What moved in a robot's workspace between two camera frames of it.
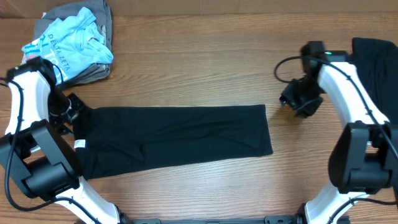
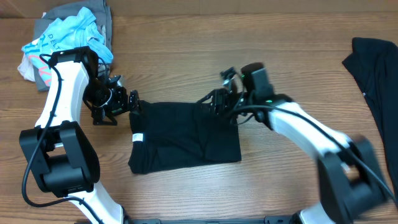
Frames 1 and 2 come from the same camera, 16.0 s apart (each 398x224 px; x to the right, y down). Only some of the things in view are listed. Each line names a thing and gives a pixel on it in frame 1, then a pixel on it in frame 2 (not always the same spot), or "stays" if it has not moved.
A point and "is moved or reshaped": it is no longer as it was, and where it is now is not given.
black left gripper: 60,124 → 120,106
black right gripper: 305,109 → 217,102
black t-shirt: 114,140 is moved or reshaped
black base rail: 268,219 stays
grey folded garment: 101,11 stays
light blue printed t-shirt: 71,43 stays
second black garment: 376,62 stays
